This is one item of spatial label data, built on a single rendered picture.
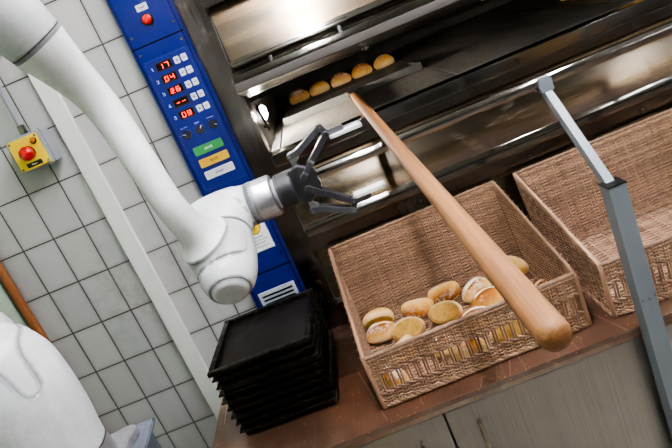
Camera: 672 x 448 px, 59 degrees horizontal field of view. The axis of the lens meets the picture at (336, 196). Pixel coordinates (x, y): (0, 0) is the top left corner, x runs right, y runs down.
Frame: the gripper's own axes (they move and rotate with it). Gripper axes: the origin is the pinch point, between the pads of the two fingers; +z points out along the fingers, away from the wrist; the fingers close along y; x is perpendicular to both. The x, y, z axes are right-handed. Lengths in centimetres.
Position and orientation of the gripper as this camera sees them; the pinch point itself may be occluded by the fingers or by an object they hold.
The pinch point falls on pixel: (368, 155)
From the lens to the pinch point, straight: 123.8
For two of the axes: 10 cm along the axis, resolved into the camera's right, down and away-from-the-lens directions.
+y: 3.8, 8.9, 2.7
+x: 0.6, 2.7, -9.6
